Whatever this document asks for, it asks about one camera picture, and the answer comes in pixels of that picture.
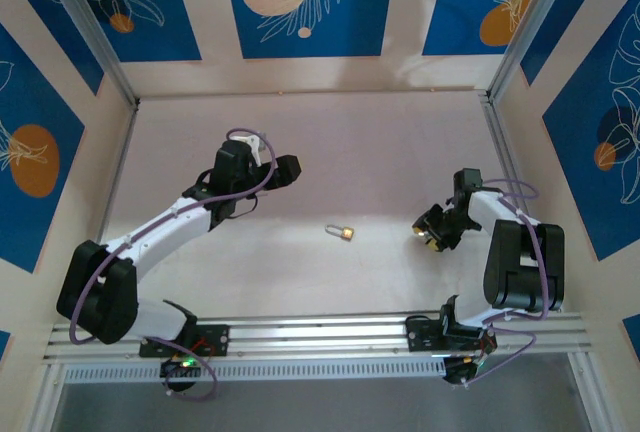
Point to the brass padlock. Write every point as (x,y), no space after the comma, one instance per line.
(348,235)

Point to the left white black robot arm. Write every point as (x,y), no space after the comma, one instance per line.
(160,232)

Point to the right arm's black base electronics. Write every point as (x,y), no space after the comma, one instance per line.
(457,372)

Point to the left arm's black base electronics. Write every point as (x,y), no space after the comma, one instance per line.
(175,369)

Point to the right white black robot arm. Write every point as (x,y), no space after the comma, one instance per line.
(520,272)

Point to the aluminium side rail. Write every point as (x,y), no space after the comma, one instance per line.
(121,162)
(505,152)

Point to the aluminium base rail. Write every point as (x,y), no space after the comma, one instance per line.
(320,337)

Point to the aluminium frame post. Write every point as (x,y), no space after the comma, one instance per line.
(531,27)
(91,27)

